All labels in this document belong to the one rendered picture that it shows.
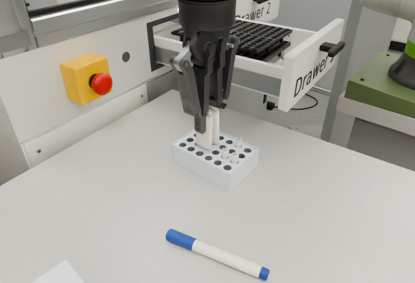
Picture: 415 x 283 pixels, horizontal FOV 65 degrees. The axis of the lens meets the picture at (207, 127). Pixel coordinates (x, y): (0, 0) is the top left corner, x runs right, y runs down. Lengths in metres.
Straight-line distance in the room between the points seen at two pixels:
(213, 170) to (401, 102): 0.46
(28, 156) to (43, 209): 0.14
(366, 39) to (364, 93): 0.86
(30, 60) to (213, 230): 0.39
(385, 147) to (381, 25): 0.86
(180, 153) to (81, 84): 0.21
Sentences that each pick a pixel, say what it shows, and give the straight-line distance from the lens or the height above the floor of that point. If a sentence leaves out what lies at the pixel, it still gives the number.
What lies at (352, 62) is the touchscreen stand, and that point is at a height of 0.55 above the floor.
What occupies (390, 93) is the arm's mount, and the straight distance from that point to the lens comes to 0.82.
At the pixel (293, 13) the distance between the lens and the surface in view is 2.55.
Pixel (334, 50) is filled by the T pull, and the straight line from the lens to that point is 0.67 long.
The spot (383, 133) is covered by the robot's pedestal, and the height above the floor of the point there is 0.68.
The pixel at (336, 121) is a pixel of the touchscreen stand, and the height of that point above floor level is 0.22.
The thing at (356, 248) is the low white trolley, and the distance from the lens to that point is 0.49.
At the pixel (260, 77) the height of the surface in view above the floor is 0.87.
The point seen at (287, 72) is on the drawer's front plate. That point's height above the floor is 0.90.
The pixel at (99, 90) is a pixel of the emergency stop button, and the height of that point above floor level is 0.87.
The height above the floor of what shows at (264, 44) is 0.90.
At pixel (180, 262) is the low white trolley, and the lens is 0.44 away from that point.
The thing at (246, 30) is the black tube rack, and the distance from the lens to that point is 0.80.
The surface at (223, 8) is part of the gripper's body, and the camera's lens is 0.42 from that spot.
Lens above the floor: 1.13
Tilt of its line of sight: 33 degrees down
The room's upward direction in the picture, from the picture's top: straight up
